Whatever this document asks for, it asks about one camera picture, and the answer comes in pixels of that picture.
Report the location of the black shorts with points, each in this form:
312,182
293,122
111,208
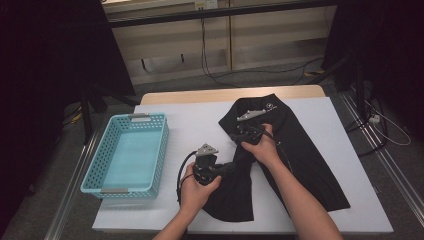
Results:
310,160

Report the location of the black metal stand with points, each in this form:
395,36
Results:
87,120
360,90

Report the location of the black crossbar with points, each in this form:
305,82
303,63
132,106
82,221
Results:
213,12

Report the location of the black curtain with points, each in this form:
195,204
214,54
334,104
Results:
393,50
50,66

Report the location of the beige cabinet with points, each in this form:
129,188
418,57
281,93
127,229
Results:
266,33

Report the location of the aluminium floor rail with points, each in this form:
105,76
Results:
393,166
71,190

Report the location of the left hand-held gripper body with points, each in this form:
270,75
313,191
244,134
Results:
205,166

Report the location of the person's right hand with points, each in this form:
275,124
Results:
265,150

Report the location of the white wall socket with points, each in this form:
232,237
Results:
206,4

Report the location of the yellow floor tape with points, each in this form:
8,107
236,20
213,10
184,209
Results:
76,117

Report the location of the light wooden table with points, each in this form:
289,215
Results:
183,96

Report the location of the light blue plastic basket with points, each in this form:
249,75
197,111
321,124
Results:
130,160

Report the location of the person's left hand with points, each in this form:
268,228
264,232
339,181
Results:
196,196

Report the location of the white power plug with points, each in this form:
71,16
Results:
375,119

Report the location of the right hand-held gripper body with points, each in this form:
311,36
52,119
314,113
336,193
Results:
251,133

